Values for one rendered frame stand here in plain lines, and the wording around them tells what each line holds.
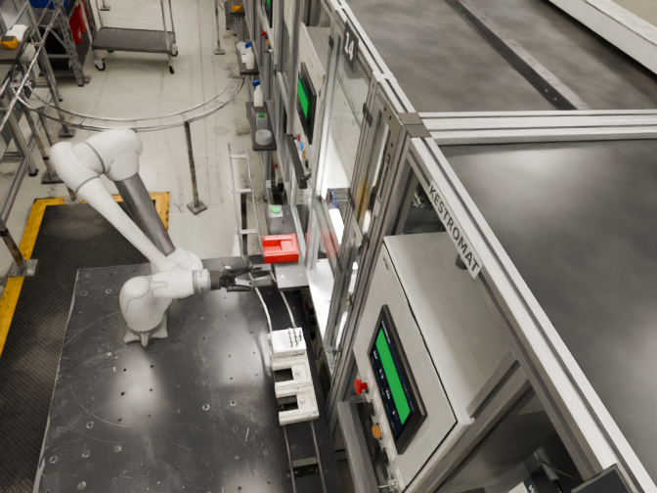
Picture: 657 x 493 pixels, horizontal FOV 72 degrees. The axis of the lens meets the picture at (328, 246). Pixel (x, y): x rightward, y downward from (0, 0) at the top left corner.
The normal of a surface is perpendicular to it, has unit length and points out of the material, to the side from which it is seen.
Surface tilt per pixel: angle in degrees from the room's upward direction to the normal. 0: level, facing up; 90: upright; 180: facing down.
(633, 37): 90
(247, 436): 0
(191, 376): 0
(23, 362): 0
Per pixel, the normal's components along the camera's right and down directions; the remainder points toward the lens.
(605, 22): -0.97, 0.08
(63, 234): 0.11, -0.69
